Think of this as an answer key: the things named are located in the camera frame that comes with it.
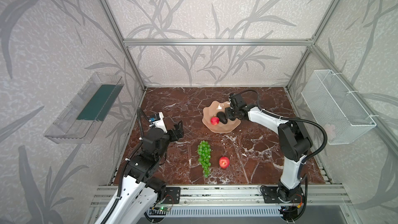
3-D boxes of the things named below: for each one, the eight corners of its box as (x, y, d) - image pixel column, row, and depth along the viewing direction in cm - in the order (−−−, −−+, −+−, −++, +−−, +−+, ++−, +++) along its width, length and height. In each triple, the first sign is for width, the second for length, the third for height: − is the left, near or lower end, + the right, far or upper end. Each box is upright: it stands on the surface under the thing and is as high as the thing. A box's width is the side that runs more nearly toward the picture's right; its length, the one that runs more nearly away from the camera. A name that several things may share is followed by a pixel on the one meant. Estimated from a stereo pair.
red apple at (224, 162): (221, 169, 83) (222, 167, 80) (218, 160, 86) (218, 157, 83) (229, 166, 84) (230, 164, 81) (226, 157, 87) (227, 155, 84)
